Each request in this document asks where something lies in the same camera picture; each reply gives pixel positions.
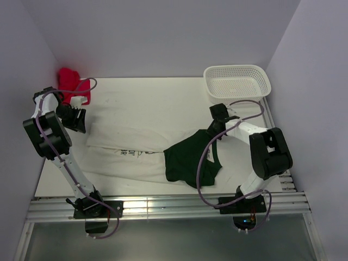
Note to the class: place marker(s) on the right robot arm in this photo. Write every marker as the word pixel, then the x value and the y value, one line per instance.
pixel 270 155

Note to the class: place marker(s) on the aluminium rail frame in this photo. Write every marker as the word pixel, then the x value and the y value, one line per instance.
pixel 155 201

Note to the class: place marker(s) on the white printed t-shirt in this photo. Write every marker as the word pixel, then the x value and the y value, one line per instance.
pixel 117 150

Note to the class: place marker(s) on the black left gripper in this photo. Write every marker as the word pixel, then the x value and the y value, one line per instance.
pixel 76 123

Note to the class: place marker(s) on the dark green t-shirt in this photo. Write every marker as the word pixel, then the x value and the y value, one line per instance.
pixel 182 159

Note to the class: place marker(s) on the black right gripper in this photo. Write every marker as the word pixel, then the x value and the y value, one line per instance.
pixel 211 131

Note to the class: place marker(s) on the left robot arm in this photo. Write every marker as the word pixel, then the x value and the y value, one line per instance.
pixel 47 130

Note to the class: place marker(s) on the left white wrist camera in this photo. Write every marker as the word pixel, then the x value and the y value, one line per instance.
pixel 77 101

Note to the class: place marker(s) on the red t-shirt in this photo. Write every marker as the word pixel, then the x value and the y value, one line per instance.
pixel 69 80

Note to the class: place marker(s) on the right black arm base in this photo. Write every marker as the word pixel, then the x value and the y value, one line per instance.
pixel 249 208

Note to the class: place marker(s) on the white perforated plastic basket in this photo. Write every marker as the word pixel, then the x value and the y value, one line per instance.
pixel 230 83

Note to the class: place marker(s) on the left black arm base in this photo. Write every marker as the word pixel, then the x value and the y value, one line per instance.
pixel 96 216

